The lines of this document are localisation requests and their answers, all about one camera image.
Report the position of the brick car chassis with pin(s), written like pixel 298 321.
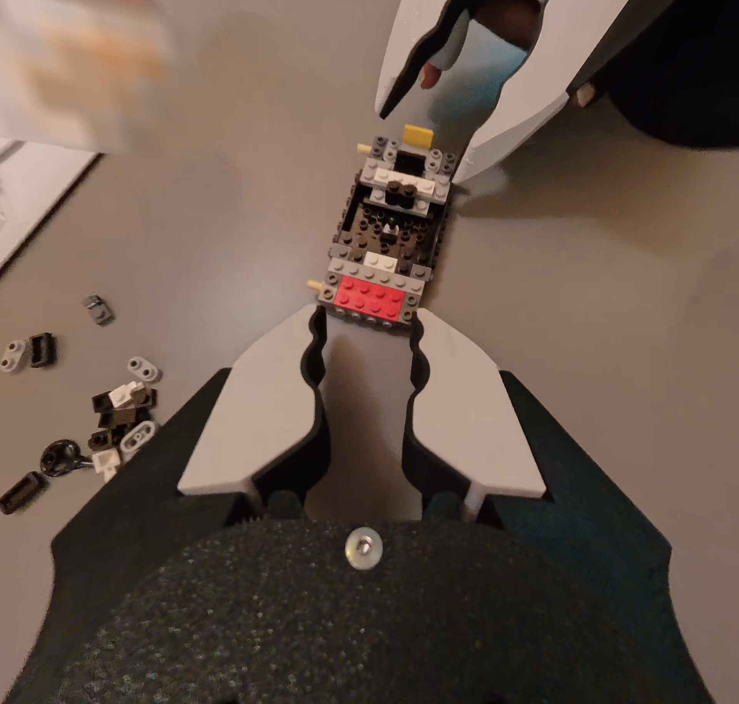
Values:
pixel 369 297

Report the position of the person's right hand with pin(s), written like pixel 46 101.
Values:
pixel 508 19

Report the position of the black toy steering wheel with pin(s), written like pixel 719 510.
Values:
pixel 58 458

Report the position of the grey desk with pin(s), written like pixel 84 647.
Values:
pixel 577 311

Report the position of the white book stand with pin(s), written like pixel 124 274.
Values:
pixel 29 187

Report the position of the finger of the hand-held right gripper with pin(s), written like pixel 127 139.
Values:
pixel 415 16
pixel 577 22

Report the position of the small brick pieces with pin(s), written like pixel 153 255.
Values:
pixel 43 349

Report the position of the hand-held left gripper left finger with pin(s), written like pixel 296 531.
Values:
pixel 260 421

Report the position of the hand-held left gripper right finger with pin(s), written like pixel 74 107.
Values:
pixel 473 426

